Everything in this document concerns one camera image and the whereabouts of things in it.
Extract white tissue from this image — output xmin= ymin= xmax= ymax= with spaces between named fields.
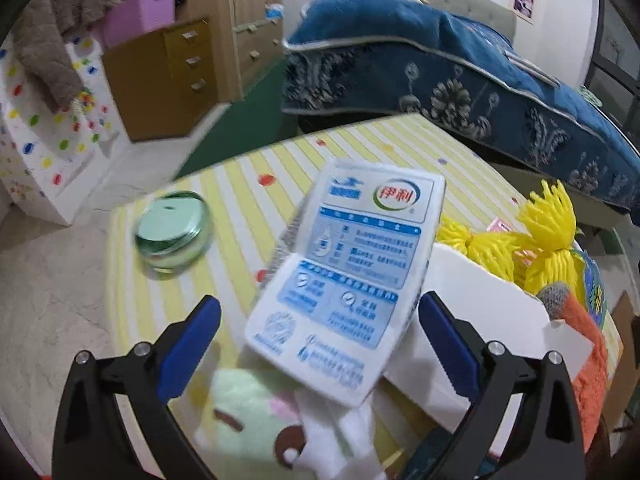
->
xmin=292 ymin=390 xmax=381 ymax=480

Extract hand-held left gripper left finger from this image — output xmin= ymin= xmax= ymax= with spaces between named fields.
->
xmin=51 ymin=296 xmax=222 ymax=480

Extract purple plastic basket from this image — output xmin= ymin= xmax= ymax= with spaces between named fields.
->
xmin=102 ymin=0 xmax=177 ymax=51

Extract brown quilted coat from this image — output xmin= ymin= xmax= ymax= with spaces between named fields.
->
xmin=12 ymin=0 xmax=136 ymax=113

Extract yellow foam fruit net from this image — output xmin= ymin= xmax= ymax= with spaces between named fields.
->
xmin=517 ymin=180 xmax=583 ymax=253
xmin=525 ymin=247 xmax=588 ymax=306

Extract book with grey cover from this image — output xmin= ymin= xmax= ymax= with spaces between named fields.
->
xmin=502 ymin=50 xmax=561 ymax=86

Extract blue quilted bed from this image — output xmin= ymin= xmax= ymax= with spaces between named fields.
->
xmin=280 ymin=0 xmax=640 ymax=216

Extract wooden drawer cabinet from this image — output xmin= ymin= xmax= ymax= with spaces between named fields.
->
xmin=102 ymin=17 xmax=226 ymax=143

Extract yellow spiky rubber toys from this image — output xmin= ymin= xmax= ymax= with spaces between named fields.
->
xmin=436 ymin=215 xmax=526 ymax=281

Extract white bin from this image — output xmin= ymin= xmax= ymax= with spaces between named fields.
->
xmin=380 ymin=242 xmax=593 ymax=436

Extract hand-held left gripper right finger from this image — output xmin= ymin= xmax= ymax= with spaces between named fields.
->
xmin=418 ymin=291 xmax=587 ymax=480

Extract orange knit glove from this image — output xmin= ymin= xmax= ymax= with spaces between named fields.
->
xmin=542 ymin=282 xmax=608 ymax=453

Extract white dotted cabinet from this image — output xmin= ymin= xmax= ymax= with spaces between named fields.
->
xmin=0 ymin=35 xmax=126 ymax=226

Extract light wooden wardrobe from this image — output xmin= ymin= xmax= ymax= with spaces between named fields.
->
xmin=172 ymin=0 xmax=286 ymax=106

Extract white and blue milk carton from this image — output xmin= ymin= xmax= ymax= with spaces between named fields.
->
xmin=243 ymin=156 xmax=447 ymax=409

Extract colourful snack packet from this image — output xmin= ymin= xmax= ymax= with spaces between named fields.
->
xmin=575 ymin=250 xmax=608 ymax=321

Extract round green tin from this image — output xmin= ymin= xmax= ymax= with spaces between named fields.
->
xmin=132 ymin=191 xmax=213 ymax=278

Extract pale green cartoon towel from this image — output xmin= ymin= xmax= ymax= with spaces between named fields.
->
xmin=192 ymin=367 xmax=401 ymax=480

